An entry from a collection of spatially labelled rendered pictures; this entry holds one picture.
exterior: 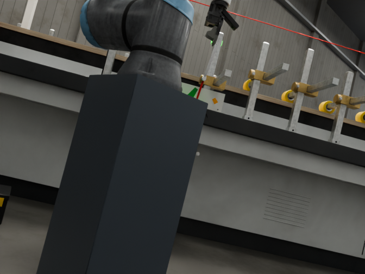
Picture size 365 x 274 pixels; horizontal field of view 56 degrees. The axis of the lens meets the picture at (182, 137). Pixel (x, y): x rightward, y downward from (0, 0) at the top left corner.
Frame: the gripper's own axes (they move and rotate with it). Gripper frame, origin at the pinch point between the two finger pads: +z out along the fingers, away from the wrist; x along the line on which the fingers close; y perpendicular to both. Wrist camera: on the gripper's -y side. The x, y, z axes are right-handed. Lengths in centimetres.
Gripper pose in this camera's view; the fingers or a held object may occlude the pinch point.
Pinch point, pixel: (214, 43)
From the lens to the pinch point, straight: 177.3
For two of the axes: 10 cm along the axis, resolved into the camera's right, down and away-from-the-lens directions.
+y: -9.6, -2.6, -1.2
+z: -2.6, 9.6, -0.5
